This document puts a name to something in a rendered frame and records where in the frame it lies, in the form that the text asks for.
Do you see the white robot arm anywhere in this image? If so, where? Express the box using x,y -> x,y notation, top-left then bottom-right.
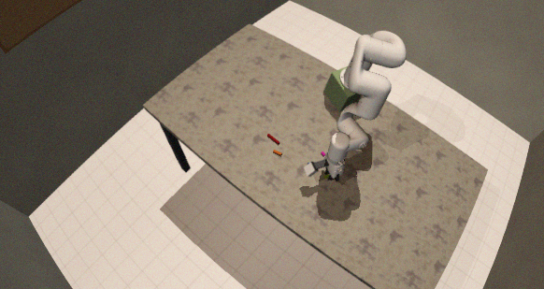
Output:
304,31 -> 407,177

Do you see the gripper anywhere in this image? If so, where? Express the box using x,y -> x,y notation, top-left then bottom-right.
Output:
324,153 -> 345,181

